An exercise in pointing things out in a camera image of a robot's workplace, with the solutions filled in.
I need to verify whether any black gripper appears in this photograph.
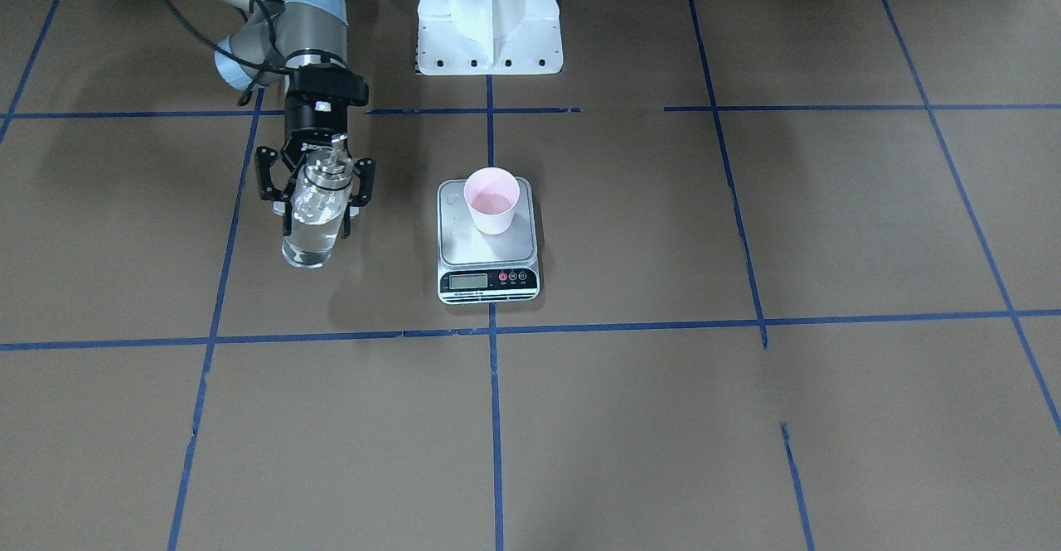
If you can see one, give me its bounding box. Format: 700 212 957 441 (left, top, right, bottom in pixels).
254 97 376 239

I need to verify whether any clear glass sauce bottle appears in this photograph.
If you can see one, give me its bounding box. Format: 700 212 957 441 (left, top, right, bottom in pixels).
282 144 355 268

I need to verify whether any pink paper cup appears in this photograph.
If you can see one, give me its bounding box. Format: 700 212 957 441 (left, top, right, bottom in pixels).
463 168 521 236

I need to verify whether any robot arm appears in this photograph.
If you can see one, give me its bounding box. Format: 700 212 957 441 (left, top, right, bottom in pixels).
162 0 375 239

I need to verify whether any silver digital kitchen scale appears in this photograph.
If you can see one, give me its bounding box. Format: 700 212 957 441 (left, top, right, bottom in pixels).
437 176 541 305

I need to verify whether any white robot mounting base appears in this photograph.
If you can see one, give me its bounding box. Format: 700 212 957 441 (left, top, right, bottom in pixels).
414 0 564 76

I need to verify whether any brown paper table cover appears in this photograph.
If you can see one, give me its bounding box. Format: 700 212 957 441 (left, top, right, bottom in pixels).
2 0 1059 550

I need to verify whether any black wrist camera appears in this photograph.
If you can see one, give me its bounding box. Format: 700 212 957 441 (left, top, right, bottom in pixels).
286 65 369 107

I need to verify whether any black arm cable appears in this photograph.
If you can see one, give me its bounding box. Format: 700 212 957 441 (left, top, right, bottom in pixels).
149 0 286 106

